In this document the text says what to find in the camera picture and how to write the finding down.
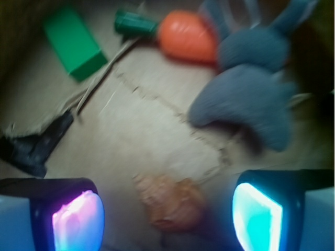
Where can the orange plastic toy carrot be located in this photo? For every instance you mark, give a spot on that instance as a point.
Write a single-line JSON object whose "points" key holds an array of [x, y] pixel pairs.
{"points": [[181, 34]]}

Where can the orange spiral sea shell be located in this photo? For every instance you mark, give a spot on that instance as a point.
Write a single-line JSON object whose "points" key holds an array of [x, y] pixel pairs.
{"points": [[171, 206]]}

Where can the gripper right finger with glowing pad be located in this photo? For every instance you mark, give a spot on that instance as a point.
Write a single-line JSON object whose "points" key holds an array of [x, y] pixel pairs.
{"points": [[284, 209]]}

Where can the crumpled brown paper bin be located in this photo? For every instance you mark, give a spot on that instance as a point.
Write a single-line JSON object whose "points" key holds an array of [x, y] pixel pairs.
{"points": [[133, 118]]}

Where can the green rectangular block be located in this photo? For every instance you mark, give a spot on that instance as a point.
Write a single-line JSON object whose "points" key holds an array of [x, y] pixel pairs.
{"points": [[73, 43]]}

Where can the grey plush mouse toy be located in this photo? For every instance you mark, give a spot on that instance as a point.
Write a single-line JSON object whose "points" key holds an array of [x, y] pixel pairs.
{"points": [[246, 92]]}

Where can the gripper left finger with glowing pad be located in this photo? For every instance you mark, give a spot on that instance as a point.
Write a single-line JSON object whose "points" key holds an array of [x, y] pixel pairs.
{"points": [[51, 214]]}

